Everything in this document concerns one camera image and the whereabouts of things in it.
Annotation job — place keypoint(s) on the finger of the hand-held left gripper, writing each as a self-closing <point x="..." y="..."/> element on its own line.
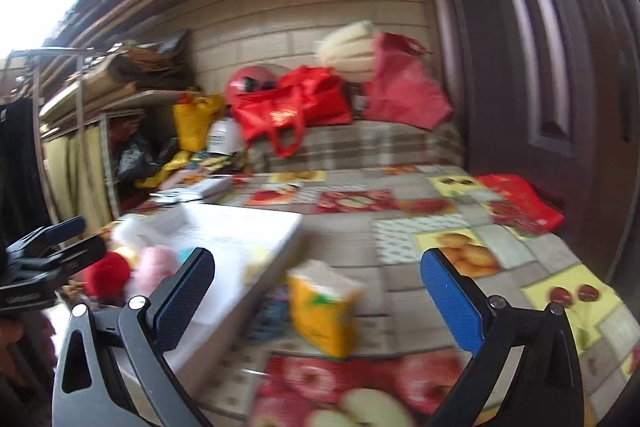
<point x="75" y="254"/>
<point x="65" y="229"/>

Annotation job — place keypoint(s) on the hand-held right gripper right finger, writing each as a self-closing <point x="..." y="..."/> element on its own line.
<point x="452" y="302"/>

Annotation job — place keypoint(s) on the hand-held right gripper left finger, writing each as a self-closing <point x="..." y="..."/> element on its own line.
<point x="180" y="302"/>

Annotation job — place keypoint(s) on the red plush ball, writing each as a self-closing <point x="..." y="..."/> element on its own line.
<point x="107" y="274"/>

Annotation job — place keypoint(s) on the pink pom-pom ball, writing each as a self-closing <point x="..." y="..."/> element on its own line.
<point x="155" y="269"/>

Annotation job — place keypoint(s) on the white foam block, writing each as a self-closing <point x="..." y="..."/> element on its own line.
<point x="130" y="229"/>

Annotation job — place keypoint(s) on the white cardboard box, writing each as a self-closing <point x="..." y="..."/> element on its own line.
<point x="235" y="227"/>

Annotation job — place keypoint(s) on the yellow tissue pack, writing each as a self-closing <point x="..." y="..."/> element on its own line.
<point x="320" y="312"/>

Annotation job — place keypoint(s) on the blue sponge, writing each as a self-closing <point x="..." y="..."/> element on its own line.
<point x="187" y="253"/>

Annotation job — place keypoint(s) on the fruit printed tablecloth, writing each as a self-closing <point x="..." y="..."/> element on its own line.
<point x="400" y="287"/>

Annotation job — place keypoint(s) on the dark hanging garment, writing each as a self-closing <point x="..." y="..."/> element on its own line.
<point x="20" y="167"/>

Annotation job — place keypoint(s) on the storage shelf rack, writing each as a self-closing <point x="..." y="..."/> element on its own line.
<point x="75" y="147"/>

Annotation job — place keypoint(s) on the navy scrunchie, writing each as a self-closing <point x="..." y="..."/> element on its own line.
<point x="272" y="319"/>

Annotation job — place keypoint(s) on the black plastic bag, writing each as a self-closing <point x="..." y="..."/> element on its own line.
<point x="140" y="157"/>

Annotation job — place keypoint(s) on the small white carton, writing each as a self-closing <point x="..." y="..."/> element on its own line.
<point x="210" y="187"/>

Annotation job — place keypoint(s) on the red plastic bag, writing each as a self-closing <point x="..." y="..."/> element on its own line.
<point x="525" y="202"/>

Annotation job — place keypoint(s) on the yellow bag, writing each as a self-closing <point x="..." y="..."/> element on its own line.
<point x="192" y="122"/>

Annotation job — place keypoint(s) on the white plastic jar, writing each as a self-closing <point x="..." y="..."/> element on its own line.
<point x="225" y="137"/>

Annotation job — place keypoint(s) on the stacked cardboard sheets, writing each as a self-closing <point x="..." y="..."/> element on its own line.
<point x="130" y="67"/>

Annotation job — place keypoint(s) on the plaid blanket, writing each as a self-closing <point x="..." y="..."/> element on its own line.
<point x="370" y="147"/>

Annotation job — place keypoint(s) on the red cloth bag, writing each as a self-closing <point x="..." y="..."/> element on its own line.
<point x="405" y="87"/>

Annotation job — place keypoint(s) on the red helmet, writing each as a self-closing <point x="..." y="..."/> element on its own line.
<point x="245" y="82"/>

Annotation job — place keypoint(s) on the shiny red tote bag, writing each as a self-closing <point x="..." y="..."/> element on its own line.
<point x="295" y="102"/>

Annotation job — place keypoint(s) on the dark panelled door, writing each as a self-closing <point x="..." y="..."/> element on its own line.
<point x="525" y="57"/>

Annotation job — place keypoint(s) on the cream foam roll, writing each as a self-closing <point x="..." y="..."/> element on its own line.
<point x="345" y="52"/>

